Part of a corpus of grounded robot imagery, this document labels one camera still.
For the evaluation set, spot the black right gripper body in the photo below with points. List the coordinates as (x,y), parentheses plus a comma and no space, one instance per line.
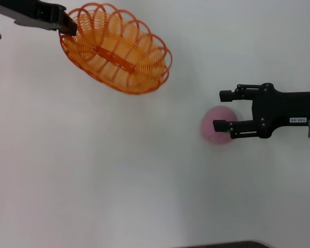
(286,111)

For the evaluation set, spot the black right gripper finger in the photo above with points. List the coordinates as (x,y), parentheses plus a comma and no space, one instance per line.
(219,125)
(226,95)

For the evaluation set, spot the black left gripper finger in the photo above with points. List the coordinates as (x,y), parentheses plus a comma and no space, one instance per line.
(68,24)

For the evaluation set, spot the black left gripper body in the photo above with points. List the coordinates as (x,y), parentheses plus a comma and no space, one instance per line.
(38,11)

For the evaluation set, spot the pink peach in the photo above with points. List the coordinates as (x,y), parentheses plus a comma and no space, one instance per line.
(209,131)

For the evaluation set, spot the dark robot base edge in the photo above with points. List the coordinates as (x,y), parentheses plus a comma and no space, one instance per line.
(222,245)

